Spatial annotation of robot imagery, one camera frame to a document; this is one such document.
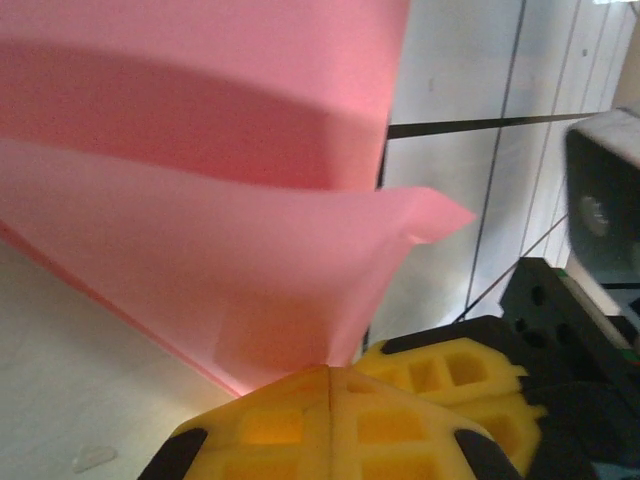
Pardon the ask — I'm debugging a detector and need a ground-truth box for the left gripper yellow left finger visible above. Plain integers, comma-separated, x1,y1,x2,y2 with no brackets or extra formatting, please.
144,364,331,480

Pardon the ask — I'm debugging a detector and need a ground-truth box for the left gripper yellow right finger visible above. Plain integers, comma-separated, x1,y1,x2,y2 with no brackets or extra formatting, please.
329,365,521,480

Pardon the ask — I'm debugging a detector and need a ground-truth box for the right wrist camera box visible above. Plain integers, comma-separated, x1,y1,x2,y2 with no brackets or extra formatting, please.
563,108,640,321

